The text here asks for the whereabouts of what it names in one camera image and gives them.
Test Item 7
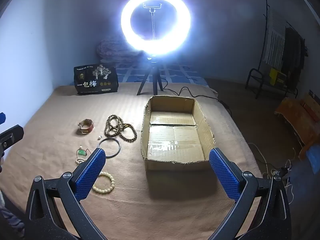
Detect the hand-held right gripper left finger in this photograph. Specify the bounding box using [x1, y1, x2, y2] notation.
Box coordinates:
[25, 148, 108, 240]

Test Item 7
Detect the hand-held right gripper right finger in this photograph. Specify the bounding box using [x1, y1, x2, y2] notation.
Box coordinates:
[209, 148, 292, 240]

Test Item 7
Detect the metal bangle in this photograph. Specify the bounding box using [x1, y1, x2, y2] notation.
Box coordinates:
[97, 137, 122, 158]

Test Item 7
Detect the brown strap wristwatch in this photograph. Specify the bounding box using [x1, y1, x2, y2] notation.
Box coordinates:
[78, 119, 95, 135]

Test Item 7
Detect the wooden bead necklace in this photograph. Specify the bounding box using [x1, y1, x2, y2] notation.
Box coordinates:
[104, 115, 137, 143]

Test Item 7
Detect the cardboard box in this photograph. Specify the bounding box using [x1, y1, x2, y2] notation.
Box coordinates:
[140, 95, 216, 172]

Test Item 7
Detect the power strip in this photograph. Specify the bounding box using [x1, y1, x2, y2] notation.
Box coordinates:
[271, 166, 293, 180]

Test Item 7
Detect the tan blanket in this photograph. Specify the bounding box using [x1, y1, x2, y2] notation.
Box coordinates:
[0, 81, 263, 240]

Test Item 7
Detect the striped cloth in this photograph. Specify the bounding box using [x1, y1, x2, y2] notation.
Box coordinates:
[0, 190, 25, 235]

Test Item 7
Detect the blue cloth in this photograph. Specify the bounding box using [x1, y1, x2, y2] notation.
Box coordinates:
[306, 144, 320, 168]

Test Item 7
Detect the black snack bag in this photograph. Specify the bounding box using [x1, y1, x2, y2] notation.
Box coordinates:
[74, 64, 119, 95]

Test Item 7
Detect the black metal chair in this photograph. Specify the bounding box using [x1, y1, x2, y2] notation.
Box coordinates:
[245, 67, 298, 99]

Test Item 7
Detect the black tripod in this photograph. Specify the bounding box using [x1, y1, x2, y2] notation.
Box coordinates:
[137, 56, 164, 96]

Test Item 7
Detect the yellow box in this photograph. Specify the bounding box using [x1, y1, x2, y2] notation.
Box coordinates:
[269, 67, 288, 85]

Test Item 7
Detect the blue patterned bed sheet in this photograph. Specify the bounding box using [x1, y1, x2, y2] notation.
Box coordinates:
[114, 60, 209, 88]

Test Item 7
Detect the folded patterned quilt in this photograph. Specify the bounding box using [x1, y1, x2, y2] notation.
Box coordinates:
[96, 36, 145, 63]

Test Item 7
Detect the dark hanging garment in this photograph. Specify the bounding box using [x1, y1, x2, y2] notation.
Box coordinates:
[282, 27, 305, 80]

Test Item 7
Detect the white striped towel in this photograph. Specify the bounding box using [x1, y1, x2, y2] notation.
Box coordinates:
[262, 10, 287, 67]

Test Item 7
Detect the black coat rack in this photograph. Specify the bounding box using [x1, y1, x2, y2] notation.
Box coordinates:
[260, 0, 306, 68]

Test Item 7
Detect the phone holder clamp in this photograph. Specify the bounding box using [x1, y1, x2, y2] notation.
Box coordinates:
[142, 2, 164, 42]

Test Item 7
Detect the cream bead bracelet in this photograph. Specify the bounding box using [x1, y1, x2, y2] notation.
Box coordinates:
[92, 171, 115, 193]

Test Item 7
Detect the green pendant necklace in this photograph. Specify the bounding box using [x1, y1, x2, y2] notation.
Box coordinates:
[76, 145, 93, 165]

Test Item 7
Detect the white cable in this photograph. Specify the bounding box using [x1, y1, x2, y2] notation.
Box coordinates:
[247, 142, 295, 205]

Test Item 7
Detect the black power cable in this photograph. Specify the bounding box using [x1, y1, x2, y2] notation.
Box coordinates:
[163, 87, 232, 117]

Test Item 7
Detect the white ring light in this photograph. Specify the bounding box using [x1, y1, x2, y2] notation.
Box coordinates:
[121, 0, 192, 57]

